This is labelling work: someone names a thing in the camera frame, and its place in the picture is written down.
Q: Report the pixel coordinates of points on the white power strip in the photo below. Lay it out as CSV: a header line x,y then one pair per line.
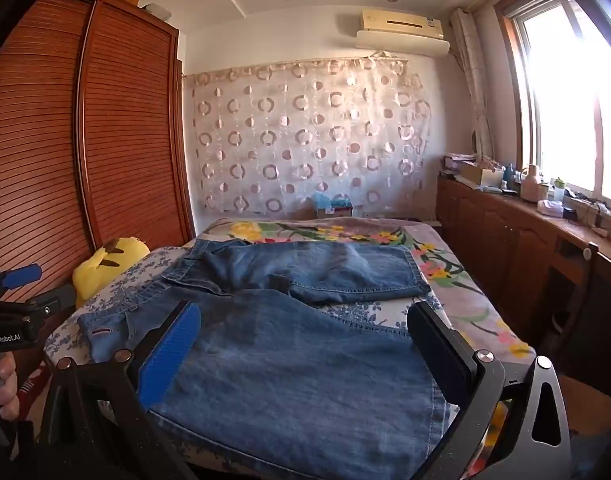
x,y
601,231

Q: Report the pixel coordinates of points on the blue bottle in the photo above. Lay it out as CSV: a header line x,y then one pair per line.
x,y
509,177

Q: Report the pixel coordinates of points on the cream plastic jug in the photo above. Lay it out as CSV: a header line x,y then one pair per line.
x,y
533,185

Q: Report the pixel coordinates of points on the stack of papers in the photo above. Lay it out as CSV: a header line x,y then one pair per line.
x,y
455,162

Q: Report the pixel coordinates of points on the red patterned cloth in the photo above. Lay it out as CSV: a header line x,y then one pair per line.
x,y
33,387

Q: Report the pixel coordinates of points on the white tissue pack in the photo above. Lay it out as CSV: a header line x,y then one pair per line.
x,y
550,208

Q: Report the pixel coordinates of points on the cream wall air conditioner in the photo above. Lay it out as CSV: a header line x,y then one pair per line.
x,y
400,25

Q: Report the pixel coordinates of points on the person's left hand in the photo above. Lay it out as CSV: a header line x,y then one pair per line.
x,y
5,395

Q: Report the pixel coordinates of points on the wooden slatted wardrobe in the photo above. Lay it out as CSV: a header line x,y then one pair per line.
x,y
85,160

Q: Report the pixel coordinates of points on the pale window curtain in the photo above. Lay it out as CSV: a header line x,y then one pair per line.
x,y
473,85

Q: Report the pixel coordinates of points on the colourful floral blanket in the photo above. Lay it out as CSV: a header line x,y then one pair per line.
x,y
450,270

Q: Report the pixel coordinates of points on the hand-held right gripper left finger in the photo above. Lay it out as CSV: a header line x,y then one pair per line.
x,y
170,355

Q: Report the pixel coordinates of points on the blue denim pants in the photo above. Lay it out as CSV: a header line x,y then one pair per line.
x,y
285,360

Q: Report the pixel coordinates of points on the sheer circle-patterned curtain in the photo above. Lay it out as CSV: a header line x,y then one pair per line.
x,y
285,135

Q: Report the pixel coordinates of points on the green capped bottle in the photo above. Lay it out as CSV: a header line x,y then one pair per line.
x,y
559,191

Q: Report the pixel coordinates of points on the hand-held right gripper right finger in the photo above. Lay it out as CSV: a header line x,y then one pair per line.
x,y
435,345

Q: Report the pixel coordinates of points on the wooden framed window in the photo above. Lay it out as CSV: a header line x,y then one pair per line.
x,y
565,100

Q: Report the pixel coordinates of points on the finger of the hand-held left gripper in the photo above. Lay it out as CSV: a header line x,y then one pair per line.
x,y
20,276
53,304

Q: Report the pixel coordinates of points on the cardboard box with blue cloth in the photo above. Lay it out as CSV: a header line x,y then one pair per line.
x,y
333,206

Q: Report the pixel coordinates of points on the long wooden cabinet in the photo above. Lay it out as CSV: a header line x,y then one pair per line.
x,y
495,240

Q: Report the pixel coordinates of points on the yellow plush toy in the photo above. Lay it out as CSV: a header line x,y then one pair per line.
x,y
110,270

